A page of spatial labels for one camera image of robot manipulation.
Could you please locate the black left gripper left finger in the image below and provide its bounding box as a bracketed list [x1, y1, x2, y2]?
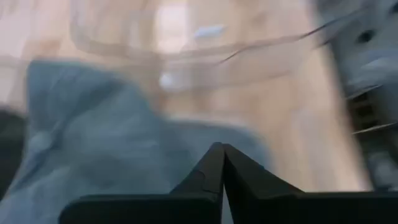
[58, 142, 224, 224]

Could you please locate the clear plastic tray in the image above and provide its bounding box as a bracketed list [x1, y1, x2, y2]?
[70, 6, 343, 94]

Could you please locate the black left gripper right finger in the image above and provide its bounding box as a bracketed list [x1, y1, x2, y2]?
[223, 143, 398, 224]

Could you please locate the blue-grey baseball cap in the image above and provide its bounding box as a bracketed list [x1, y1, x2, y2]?
[0, 58, 273, 224]
[312, 0, 398, 191]

